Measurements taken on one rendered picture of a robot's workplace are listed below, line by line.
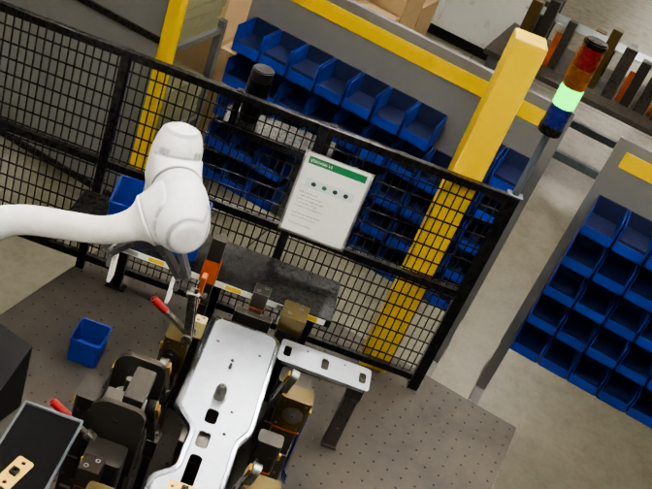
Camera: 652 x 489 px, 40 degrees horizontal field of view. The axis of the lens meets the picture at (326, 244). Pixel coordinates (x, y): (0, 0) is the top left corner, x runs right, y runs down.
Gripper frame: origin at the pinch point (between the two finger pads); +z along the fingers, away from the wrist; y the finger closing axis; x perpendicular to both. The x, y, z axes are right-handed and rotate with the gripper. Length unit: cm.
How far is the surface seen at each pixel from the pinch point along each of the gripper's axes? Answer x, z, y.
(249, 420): 18, 46, 35
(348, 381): 47, 46, 60
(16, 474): -35.4, 29.4, -8.5
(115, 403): -9.7, 27.1, 3.5
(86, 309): 71, 76, -26
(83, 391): 0.7, 38.1, -6.4
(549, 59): 487, 71, 165
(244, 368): 37, 46, 29
